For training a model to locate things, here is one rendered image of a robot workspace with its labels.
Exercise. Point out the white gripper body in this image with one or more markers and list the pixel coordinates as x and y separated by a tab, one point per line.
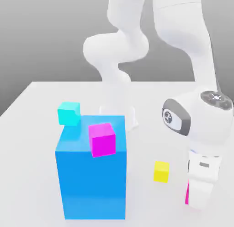
200	193

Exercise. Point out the small pink cube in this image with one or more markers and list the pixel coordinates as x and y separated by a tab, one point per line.
187	195

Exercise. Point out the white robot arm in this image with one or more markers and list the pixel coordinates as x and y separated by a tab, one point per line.
182	38

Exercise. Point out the small yellow cube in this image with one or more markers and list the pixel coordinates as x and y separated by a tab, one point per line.
160	173

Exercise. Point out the small magenta cube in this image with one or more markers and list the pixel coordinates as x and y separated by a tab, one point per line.
103	142

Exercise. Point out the small cyan cube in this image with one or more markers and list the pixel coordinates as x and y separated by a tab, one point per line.
68	114

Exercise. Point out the large blue box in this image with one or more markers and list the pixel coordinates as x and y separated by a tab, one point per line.
91	175

